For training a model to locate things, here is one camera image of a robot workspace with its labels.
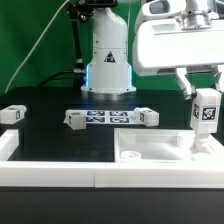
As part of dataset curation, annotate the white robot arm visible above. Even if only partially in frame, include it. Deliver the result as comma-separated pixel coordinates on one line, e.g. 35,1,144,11
82,0,224,99

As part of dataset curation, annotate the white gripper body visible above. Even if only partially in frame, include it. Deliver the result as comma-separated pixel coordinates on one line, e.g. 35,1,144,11
132,19,224,76

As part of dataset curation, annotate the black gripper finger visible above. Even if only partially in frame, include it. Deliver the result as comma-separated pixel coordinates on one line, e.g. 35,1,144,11
174,68,197,100
215,65,224,92

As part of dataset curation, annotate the white U-shaped fence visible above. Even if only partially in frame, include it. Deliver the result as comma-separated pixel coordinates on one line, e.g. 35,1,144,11
0,129,224,188

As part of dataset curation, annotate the black cable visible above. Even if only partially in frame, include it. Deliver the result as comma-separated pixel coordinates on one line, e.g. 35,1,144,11
36,69,84,88

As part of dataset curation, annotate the white cable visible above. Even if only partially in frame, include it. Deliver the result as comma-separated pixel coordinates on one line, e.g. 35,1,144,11
3,0,72,95

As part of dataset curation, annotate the white square tabletop part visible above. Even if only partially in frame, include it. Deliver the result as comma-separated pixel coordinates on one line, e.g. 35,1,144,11
114,128,224,166

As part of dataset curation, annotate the printed marker sheet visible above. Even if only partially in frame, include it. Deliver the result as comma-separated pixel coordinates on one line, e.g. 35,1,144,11
63,109,138,125

